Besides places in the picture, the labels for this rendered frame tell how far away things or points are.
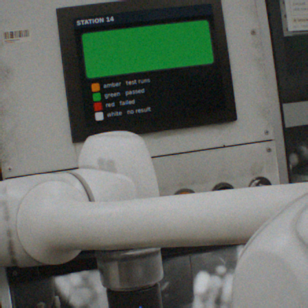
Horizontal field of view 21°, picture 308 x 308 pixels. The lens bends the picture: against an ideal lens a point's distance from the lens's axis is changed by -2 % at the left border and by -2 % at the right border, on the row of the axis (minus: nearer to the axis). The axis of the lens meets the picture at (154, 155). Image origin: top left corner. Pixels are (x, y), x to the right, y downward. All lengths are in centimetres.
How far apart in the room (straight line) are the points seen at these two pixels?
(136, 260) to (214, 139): 26
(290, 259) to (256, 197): 35
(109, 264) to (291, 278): 62
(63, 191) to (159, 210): 15
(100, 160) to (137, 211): 20
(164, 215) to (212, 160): 39
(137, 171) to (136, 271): 13
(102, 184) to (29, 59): 25
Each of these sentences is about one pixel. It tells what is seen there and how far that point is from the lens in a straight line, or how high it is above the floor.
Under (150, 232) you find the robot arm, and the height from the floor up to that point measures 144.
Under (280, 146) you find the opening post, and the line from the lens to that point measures 132.
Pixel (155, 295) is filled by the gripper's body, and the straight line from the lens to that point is 115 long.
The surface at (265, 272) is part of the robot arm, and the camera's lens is 56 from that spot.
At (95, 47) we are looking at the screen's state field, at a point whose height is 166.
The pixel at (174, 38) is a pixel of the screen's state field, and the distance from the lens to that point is 125.
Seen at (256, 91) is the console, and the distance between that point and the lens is 130.
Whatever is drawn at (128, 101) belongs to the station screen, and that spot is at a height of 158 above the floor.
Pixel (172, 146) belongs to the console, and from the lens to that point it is 126.
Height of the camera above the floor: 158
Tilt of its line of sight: 4 degrees down
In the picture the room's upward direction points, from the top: 7 degrees counter-clockwise
